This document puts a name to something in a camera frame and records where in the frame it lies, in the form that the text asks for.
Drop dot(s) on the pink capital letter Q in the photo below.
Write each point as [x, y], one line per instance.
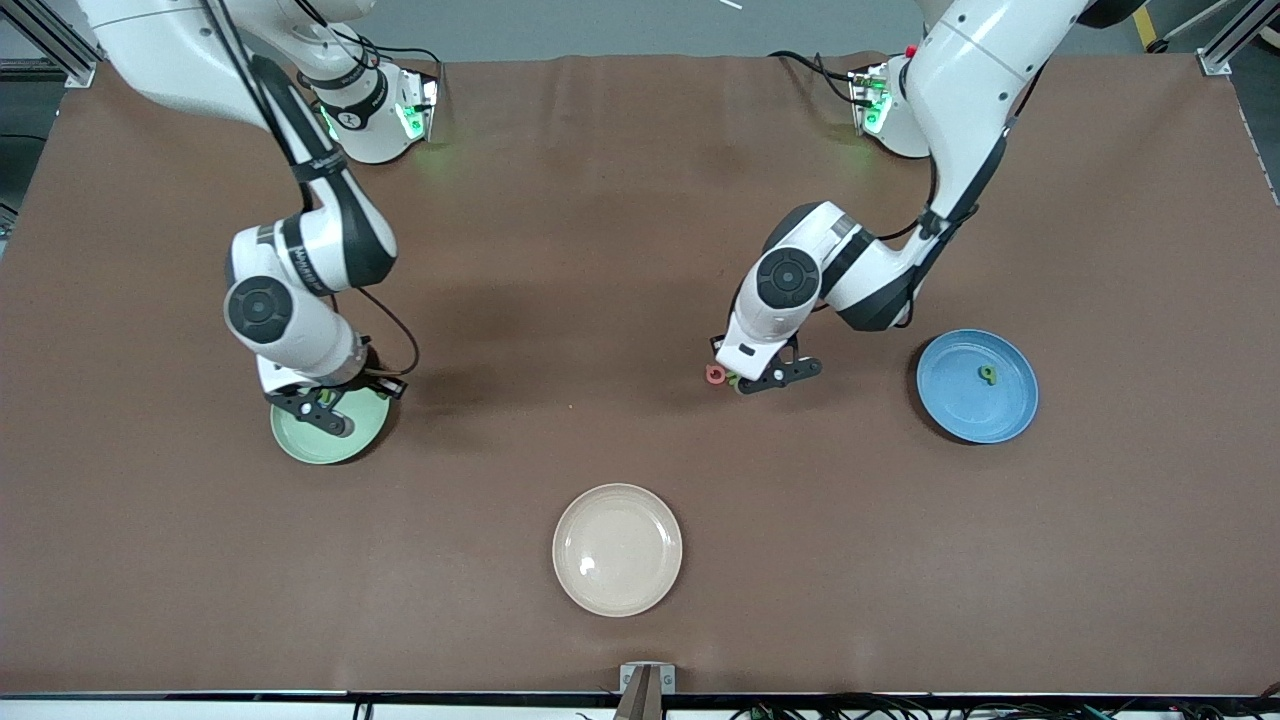
[708, 375]

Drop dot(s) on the brown table cover mat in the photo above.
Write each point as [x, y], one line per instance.
[900, 580]

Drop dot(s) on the beige plate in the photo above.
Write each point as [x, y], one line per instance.
[617, 550]

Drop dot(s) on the blue plate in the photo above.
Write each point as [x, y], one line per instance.
[960, 400]

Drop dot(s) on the yellow pole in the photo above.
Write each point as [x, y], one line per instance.
[1150, 25]

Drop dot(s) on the aluminium frame post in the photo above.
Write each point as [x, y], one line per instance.
[1222, 64]
[62, 45]

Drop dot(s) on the green plate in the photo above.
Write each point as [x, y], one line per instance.
[320, 445]

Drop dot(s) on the green lowercase letter b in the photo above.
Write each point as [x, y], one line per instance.
[988, 374]

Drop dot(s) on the brown camera post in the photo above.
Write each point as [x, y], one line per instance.
[640, 705]

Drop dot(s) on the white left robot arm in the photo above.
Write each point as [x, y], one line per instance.
[960, 80]

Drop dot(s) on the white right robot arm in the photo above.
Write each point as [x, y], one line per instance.
[160, 50]

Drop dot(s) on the metal bracket plate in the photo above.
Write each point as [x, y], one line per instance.
[628, 672]

